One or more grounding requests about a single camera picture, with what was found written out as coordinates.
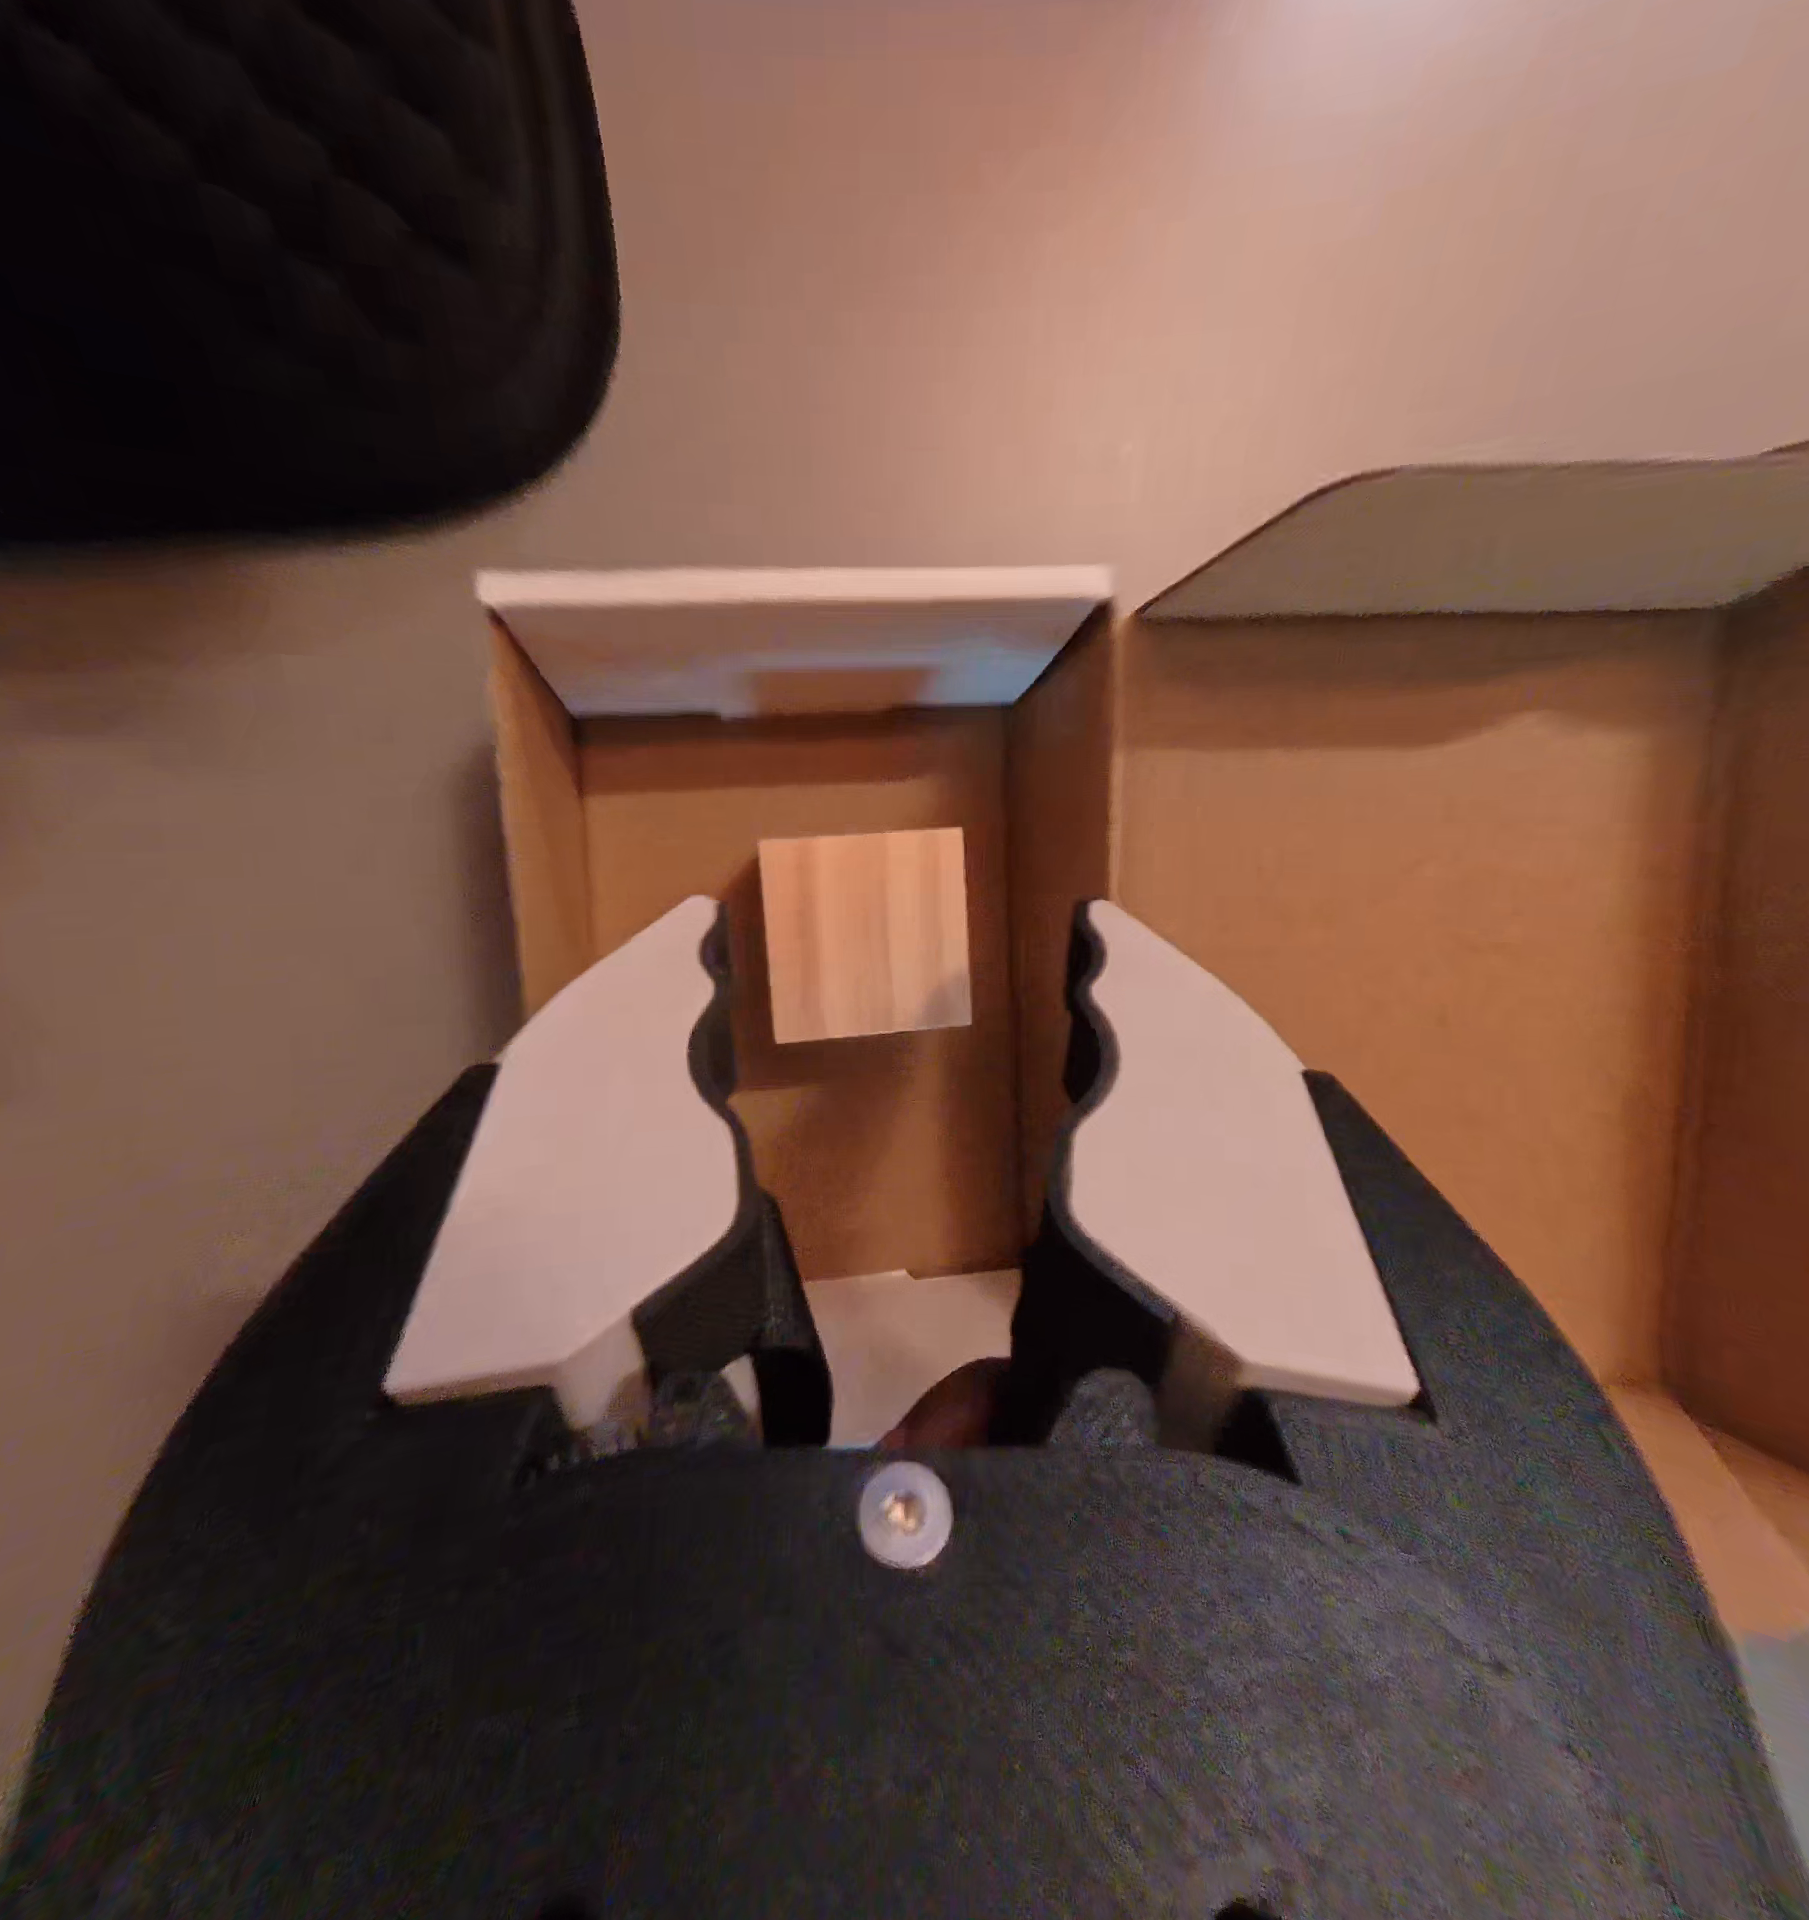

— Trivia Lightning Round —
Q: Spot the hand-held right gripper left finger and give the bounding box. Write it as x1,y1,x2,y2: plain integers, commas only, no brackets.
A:
380,892,773,1433

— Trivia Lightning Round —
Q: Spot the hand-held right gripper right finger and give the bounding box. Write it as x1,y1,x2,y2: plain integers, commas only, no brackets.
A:
1048,901,1426,1455

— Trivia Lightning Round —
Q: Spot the white cardboard mailer box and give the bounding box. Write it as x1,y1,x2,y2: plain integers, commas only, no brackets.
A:
474,437,1809,1649

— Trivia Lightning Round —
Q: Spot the light wooden cube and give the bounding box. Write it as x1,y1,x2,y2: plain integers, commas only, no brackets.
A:
759,828,972,1047

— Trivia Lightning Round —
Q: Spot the person's right hand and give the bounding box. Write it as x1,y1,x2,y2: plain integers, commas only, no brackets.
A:
896,1354,1015,1455

